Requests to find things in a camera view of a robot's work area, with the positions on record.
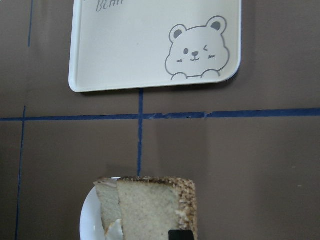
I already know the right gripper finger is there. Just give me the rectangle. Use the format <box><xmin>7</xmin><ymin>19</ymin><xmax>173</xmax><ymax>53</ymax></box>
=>
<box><xmin>168</xmin><ymin>229</ymin><xmax>194</xmax><ymax>240</ymax></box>

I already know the brown bread slice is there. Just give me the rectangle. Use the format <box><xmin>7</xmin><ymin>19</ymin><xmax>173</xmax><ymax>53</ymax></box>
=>
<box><xmin>117</xmin><ymin>176</ymin><xmax>198</xmax><ymax>240</ymax></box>

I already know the bread slice on plate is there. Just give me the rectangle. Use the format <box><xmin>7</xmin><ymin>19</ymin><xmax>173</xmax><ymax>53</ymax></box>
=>
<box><xmin>94</xmin><ymin>177</ymin><xmax>122</xmax><ymax>239</ymax></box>

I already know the cream bear tray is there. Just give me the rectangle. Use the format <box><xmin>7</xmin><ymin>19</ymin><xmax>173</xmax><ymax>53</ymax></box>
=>
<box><xmin>68</xmin><ymin>0</ymin><xmax>242</xmax><ymax>93</ymax></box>

